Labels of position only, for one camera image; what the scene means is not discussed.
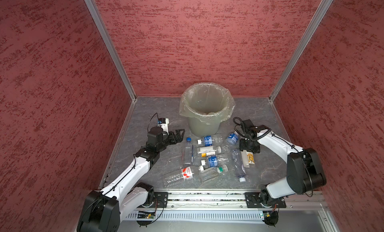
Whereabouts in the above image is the left corner aluminium post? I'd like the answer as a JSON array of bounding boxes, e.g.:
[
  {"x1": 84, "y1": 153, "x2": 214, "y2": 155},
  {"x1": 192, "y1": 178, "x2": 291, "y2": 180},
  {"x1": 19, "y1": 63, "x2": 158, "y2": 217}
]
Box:
[{"x1": 84, "y1": 0, "x2": 137, "y2": 102}]

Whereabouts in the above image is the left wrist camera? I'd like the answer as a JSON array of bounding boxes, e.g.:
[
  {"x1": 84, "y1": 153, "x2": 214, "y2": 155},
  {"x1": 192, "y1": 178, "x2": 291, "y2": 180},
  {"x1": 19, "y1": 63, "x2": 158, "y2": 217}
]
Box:
[{"x1": 158, "y1": 118, "x2": 169, "y2": 134}]

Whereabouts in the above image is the white yellow label bottle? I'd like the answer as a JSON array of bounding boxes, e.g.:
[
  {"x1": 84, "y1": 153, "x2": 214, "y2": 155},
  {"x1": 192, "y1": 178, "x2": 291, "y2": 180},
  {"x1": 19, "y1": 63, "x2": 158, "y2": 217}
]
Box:
[{"x1": 198, "y1": 146, "x2": 222, "y2": 158}]

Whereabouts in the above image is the left circuit board under rail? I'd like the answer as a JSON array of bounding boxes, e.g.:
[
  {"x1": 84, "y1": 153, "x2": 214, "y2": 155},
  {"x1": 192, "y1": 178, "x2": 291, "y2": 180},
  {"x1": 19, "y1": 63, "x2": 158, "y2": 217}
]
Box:
[{"x1": 137, "y1": 211, "x2": 157, "y2": 220}]

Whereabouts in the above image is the white slotted cable duct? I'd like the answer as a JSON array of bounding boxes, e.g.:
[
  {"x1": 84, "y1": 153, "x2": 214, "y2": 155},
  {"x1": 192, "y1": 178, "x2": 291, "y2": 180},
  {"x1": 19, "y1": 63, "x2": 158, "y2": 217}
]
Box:
[{"x1": 125, "y1": 210, "x2": 265, "y2": 224}]

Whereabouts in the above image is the green cap clear bottle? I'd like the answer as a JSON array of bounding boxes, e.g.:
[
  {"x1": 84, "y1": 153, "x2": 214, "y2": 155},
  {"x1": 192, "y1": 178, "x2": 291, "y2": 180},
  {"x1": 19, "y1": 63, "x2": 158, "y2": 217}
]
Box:
[{"x1": 199, "y1": 165, "x2": 228, "y2": 183}]

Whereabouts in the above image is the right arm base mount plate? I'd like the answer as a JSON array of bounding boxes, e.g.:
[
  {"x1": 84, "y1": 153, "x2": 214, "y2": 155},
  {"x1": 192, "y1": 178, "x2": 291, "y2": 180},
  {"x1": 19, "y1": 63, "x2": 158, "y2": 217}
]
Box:
[{"x1": 245, "y1": 191, "x2": 287, "y2": 209}]

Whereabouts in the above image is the red white label water bottle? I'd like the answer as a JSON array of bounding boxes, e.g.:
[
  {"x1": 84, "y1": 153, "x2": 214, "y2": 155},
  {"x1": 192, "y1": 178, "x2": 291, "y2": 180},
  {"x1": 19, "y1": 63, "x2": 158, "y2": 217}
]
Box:
[{"x1": 163, "y1": 166, "x2": 204, "y2": 187}]

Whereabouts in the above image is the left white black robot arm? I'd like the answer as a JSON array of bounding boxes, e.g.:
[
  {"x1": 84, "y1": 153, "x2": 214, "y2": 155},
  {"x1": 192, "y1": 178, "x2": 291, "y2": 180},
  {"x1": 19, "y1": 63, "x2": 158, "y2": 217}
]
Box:
[{"x1": 76, "y1": 126, "x2": 185, "y2": 232}]

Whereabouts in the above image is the blue cap clear bottle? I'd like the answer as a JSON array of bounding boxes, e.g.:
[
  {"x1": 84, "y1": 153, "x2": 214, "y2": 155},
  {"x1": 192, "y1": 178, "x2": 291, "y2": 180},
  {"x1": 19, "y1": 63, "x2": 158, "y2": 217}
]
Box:
[{"x1": 182, "y1": 137, "x2": 194, "y2": 167}]

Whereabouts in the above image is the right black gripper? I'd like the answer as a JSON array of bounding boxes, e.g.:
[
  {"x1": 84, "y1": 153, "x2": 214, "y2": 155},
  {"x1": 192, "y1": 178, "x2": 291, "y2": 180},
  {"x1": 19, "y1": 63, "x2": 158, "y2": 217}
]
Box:
[{"x1": 239, "y1": 137, "x2": 260, "y2": 153}]

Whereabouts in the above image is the blue label Pocari bottle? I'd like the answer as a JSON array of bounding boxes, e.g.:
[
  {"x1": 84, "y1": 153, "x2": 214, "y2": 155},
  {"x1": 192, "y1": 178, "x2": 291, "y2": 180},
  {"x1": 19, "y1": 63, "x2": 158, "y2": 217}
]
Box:
[{"x1": 200, "y1": 155, "x2": 230, "y2": 169}]

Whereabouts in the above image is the sunflower label bottle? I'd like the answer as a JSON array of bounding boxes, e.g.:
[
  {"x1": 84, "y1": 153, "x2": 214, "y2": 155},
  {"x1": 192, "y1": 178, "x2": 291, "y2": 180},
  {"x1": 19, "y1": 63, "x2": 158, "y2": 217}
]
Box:
[{"x1": 241, "y1": 151, "x2": 255, "y2": 168}]

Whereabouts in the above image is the clear plastic bin liner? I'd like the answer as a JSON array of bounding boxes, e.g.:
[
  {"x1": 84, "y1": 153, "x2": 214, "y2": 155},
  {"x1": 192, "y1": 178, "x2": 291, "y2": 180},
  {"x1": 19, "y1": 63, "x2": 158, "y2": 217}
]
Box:
[{"x1": 179, "y1": 82, "x2": 236, "y2": 127}]

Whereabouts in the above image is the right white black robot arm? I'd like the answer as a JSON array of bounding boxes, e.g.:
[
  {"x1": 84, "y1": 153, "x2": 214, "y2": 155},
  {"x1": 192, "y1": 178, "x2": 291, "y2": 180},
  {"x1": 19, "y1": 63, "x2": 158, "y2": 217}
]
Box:
[{"x1": 233, "y1": 117, "x2": 327, "y2": 207}]

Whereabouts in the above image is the right circuit board under rail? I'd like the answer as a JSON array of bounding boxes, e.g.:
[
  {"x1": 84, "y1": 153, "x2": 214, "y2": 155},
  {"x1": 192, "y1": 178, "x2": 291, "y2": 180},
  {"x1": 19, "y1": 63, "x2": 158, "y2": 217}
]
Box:
[{"x1": 263, "y1": 211, "x2": 279, "y2": 227}]

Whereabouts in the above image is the tall clear bottle white cap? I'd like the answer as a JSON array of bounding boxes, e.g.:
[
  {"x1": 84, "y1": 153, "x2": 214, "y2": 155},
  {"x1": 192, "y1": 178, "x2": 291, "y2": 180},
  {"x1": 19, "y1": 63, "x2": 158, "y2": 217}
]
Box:
[{"x1": 231, "y1": 149, "x2": 247, "y2": 183}]

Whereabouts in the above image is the right corner aluminium post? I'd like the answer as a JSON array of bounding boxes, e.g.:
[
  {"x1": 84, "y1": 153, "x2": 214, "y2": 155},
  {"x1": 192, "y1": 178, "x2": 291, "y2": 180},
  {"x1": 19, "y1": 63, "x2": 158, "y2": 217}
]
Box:
[{"x1": 269, "y1": 0, "x2": 334, "y2": 103}]

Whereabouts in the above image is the circuit board under rail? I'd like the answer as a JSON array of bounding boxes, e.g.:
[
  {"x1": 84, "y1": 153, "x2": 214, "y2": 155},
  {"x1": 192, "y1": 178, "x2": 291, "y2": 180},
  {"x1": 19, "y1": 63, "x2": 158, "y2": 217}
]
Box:
[
  {"x1": 263, "y1": 211, "x2": 279, "y2": 227},
  {"x1": 137, "y1": 211, "x2": 157, "y2": 220}
]

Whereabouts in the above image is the grey mesh waste bin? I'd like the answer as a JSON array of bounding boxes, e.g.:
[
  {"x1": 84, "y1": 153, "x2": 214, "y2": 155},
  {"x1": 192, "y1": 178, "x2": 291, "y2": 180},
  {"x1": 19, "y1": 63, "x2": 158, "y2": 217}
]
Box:
[{"x1": 183, "y1": 83, "x2": 230, "y2": 138}]

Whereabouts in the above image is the blue label bottle near bin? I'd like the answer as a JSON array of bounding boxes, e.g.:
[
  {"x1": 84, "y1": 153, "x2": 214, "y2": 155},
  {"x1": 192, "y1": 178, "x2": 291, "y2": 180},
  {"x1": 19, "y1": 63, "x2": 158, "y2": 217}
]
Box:
[{"x1": 197, "y1": 134, "x2": 224, "y2": 147}]

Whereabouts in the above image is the blue label bottle white cap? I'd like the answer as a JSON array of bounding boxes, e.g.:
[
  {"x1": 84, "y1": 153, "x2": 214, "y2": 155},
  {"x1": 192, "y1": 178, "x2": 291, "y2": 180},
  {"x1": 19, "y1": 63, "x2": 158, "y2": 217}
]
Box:
[{"x1": 222, "y1": 132, "x2": 239, "y2": 153}]

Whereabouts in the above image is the aluminium front rail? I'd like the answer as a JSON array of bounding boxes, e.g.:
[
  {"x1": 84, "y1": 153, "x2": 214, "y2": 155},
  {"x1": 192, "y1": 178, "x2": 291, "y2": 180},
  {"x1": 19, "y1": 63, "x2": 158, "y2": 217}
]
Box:
[{"x1": 156, "y1": 190, "x2": 329, "y2": 211}]

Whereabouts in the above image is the corner aluminium post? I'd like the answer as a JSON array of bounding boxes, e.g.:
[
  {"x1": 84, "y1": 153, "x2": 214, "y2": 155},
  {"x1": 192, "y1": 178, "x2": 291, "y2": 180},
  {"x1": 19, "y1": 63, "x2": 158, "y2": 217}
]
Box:
[
  {"x1": 84, "y1": 0, "x2": 137, "y2": 102},
  {"x1": 269, "y1": 0, "x2": 334, "y2": 103}
]

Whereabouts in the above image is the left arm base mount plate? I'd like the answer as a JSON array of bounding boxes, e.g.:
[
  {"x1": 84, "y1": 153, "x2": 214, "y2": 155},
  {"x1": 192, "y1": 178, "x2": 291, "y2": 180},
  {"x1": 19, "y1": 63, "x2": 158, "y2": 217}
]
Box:
[{"x1": 141, "y1": 192, "x2": 169, "y2": 209}]

